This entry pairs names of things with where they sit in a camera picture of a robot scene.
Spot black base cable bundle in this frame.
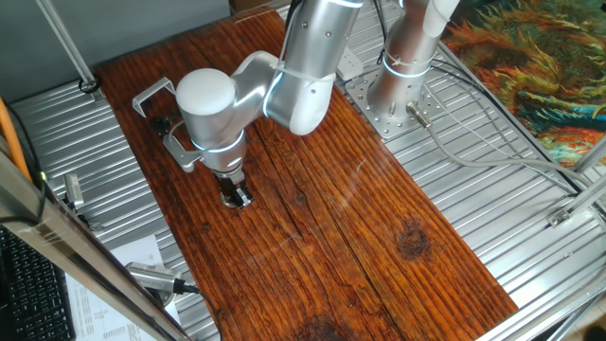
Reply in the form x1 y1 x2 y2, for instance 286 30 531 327
372 0 392 63

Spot grey base cable with connector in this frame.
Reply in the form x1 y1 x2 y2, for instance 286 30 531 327
405 100 606 190

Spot small round steel plate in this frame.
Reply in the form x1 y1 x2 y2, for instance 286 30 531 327
220 192 252 210

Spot wood grain table mat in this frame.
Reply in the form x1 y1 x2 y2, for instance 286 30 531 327
97 7 518 341

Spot silver camera with black cable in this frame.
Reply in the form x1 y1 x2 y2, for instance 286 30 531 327
125 261 223 341

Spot orange pipe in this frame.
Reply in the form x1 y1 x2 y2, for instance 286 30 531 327
0 97 32 184

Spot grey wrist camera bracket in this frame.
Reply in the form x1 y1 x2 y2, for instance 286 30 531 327
162 133 205 173

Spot colourful painted cloth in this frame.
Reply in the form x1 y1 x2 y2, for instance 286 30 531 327
442 0 606 167

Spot black keyboard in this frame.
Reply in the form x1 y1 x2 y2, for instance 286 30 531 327
0 224 77 341

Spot white power strip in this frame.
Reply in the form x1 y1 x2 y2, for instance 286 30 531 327
336 45 365 81

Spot metal beam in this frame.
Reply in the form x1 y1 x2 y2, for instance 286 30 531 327
0 136 190 341

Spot aluminium frame post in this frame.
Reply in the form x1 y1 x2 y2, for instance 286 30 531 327
35 0 108 103

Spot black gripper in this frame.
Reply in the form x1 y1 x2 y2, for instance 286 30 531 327
213 168 256 210

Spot aluminium frame strut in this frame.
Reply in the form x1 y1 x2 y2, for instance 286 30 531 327
570 135 606 174
547 173 606 227

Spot white mesh bent rack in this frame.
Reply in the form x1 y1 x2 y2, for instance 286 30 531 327
132 77 177 118

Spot printed paper sheet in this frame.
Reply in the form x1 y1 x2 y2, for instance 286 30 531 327
65 234 181 341

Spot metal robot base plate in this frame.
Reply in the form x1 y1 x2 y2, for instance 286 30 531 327
344 70 444 140

